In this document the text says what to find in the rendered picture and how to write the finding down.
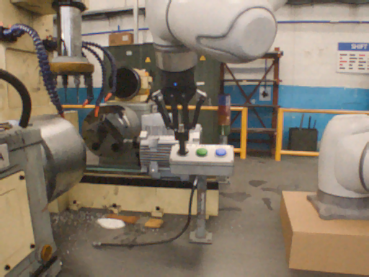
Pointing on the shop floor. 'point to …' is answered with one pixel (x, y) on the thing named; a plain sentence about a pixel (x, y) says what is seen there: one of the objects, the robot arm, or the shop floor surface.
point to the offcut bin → (303, 138)
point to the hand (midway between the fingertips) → (182, 139)
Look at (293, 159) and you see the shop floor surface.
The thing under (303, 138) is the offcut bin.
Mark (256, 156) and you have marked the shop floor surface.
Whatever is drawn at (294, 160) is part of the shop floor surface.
